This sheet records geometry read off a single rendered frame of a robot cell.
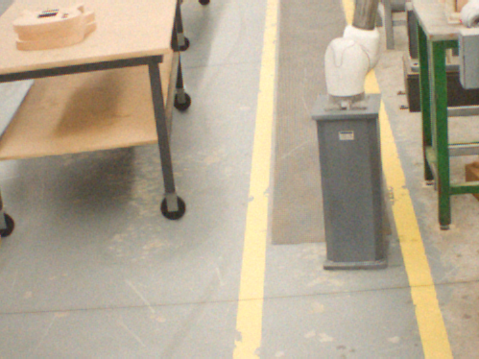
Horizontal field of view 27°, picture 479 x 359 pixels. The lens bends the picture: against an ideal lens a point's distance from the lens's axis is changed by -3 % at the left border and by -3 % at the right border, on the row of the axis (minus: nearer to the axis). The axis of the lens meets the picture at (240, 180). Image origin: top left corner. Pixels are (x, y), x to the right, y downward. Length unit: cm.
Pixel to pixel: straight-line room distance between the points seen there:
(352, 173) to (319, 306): 57
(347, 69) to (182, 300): 118
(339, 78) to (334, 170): 39
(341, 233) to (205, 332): 75
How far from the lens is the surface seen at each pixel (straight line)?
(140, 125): 514
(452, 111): 563
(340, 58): 412
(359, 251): 436
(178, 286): 440
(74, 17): 500
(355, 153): 418
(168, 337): 402
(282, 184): 532
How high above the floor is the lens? 199
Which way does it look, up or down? 21 degrees down
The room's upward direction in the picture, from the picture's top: 6 degrees counter-clockwise
